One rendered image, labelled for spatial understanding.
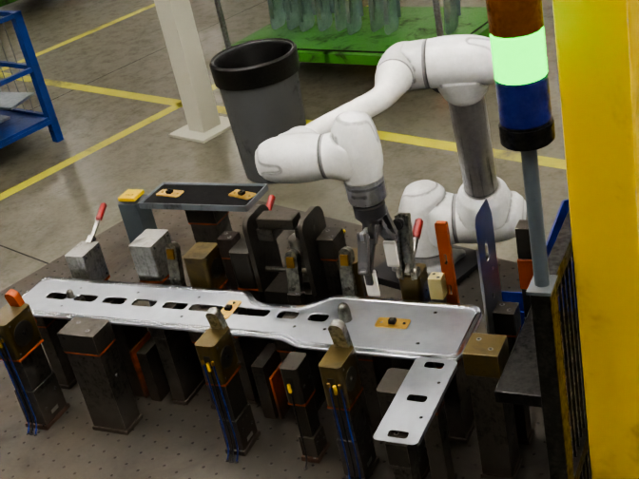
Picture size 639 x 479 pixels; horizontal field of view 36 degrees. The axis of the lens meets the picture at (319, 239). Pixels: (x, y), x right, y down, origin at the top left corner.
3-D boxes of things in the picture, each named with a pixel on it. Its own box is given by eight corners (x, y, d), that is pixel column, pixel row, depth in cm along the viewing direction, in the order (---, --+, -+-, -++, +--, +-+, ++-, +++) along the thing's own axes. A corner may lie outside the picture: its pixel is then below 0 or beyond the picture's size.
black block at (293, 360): (297, 469, 248) (271, 375, 234) (312, 444, 256) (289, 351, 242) (315, 472, 246) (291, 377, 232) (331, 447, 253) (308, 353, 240)
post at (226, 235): (247, 355, 296) (215, 239, 278) (255, 345, 300) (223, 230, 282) (261, 356, 294) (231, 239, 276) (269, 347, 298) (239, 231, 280)
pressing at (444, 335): (-2, 318, 285) (-4, 314, 285) (46, 277, 303) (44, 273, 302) (459, 364, 224) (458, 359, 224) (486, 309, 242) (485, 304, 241)
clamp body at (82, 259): (99, 354, 314) (63, 256, 297) (120, 333, 323) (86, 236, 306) (117, 356, 310) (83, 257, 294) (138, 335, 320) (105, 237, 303)
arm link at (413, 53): (370, 55, 259) (421, 50, 256) (382, 32, 275) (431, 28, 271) (377, 102, 265) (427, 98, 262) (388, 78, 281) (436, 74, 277)
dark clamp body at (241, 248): (257, 365, 292) (226, 252, 274) (274, 341, 301) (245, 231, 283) (279, 367, 289) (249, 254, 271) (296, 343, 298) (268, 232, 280)
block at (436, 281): (446, 396, 262) (427, 278, 245) (450, 388, 264) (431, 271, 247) (458, 397, 260) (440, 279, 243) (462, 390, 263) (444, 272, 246)
